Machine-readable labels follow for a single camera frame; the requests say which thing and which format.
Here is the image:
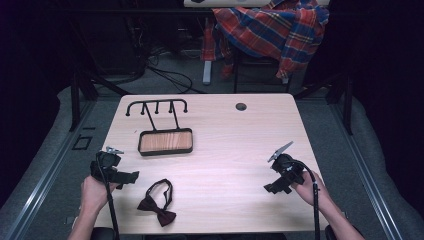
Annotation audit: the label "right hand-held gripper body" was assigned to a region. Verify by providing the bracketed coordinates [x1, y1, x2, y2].
[267, 140, 306, 188]

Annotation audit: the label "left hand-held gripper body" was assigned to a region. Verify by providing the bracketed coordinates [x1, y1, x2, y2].
[89, 146, 125, 184]

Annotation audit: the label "dark red bow tie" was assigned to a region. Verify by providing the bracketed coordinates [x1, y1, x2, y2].
[136, 178, 177, 228]

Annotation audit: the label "black hook rack wooden tray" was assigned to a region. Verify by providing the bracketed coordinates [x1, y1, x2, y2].
[125, 98, 194, 157]

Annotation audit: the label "person's right hand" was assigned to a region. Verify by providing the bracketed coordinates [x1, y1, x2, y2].
[290, 171, 330, 207]

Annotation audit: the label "person's left hand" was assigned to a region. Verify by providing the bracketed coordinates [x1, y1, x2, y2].
[80, 175, 120, 214]

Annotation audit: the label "black metal stand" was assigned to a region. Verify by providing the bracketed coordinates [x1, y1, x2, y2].
[292, 71, 355, 136]
[68, 64, 132, 133]

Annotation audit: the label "black chair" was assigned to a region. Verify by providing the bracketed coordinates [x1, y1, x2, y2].
[232, 46, 292, 95]

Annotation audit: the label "white table leg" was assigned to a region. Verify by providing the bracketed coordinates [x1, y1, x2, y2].
[202, 59, 213, 86]

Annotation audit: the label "red blue plaid shirt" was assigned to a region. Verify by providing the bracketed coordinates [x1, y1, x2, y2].
[200, 0, 331, 81]

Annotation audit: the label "white table top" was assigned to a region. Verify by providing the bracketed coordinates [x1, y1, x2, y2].
[182, 0, 331, 9]

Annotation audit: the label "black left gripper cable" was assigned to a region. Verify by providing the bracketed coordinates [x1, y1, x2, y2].
[96, 151, 121, 240]

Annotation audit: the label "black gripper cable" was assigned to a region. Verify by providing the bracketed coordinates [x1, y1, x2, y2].
[96, 151, 121, 240]
[289, 159, 322, 240]

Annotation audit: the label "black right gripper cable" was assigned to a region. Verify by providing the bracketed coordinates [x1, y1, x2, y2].
[289, 159, 322, 240]

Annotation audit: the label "aluminium floor rail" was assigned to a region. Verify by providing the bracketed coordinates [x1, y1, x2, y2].
[328, 99, 405, 240]
[2, 99, 98, 240]

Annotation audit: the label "black floor cables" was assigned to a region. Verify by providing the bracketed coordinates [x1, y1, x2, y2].
[99, 39, 208, 95]

